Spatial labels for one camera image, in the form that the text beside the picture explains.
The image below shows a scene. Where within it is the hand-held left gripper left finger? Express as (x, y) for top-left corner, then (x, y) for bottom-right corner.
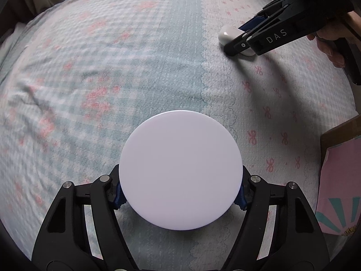
(32, 164), (139, 271)

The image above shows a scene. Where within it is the pink cardboard box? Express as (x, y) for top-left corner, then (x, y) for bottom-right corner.
(315, 119), (361, 236)

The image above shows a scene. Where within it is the grey-brown curtain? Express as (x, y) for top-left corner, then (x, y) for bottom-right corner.
(0, 0), (65, 38)

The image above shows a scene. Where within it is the blue checked floral bed sheet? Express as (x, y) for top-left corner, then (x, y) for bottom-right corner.
(0, 0), (361, 271)

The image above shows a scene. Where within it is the white round disc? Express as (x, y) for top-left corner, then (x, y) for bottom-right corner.
(118, 110), (243, 231)

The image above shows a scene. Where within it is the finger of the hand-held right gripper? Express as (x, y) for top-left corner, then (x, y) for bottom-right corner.
(224, 30), (256, 57)
(238, 0), (291, 33)

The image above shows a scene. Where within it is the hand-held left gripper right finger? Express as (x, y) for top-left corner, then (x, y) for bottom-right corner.
(223, 165), (330, 271)

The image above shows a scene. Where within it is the person's right hand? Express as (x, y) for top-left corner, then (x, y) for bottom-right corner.
(307, 11), (361, 69)

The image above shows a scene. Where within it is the white earbuds case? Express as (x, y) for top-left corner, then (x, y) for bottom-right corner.
(218, 25), (254, 57)

